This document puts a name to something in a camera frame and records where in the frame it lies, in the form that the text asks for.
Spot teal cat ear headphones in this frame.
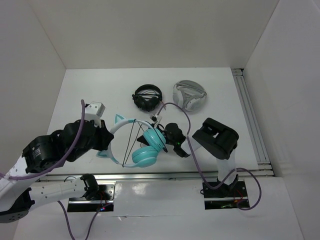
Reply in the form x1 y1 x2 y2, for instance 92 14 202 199
96 114 168 169

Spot thin black headphone cable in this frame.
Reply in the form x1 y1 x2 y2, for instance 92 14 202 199
121 119 168 168

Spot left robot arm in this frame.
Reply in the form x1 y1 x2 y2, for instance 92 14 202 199
0 120 114 223

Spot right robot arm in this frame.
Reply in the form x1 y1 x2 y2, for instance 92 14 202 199
160 117 239 196

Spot white grey headphones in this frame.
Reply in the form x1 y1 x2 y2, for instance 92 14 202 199
172 80 207 112

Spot black headphones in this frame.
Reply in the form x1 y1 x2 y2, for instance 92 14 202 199
132 84 163 112

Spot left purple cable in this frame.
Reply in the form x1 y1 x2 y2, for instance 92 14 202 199
0 99 112 240

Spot purple cable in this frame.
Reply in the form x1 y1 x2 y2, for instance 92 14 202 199
156 102 263 212
0 99 112 240

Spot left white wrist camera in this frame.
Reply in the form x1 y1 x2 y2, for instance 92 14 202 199
84 101 106 128

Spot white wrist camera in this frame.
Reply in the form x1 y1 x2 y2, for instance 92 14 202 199
84 101 106 128
149 113 162 128

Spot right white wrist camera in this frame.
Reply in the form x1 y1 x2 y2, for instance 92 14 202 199
149 113 162 128

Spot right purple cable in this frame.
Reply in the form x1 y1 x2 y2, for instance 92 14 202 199
156 102 263 212

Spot front aluminium rail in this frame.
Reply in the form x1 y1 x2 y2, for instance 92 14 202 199
38 168 275 182

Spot aluminium rail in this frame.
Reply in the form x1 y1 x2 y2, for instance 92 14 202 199
38 168 275 182
231 68 275 176

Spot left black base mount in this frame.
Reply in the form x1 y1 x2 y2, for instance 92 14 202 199
67 181 116 213

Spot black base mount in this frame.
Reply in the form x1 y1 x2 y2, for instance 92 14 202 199
67 181 116 213
200 181 250 210

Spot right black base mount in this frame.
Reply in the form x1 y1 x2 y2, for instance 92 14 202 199
200 181 250 210

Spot right side aluminium rail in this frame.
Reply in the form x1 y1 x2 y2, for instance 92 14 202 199
231 68 275 176

